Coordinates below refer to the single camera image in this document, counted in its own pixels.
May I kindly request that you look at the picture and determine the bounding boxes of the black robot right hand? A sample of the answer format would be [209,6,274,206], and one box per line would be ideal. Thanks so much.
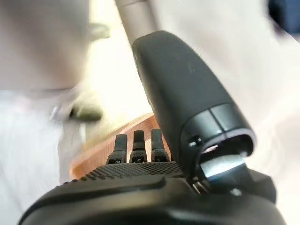
[18,30,289,225]

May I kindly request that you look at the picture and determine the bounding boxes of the white bed sheet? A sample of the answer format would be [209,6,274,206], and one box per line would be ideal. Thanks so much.
[144,0,300,225]

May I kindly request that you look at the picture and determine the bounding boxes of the silver robot limb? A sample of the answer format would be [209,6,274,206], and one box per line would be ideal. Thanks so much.
[114,0,157,43]

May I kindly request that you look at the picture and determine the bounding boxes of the dark grey robot foot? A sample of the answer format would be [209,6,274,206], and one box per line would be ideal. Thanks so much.
[69,104,104,123]

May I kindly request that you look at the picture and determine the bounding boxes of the dark blue cloth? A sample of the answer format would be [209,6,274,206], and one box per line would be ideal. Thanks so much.
[268,0,300,35]

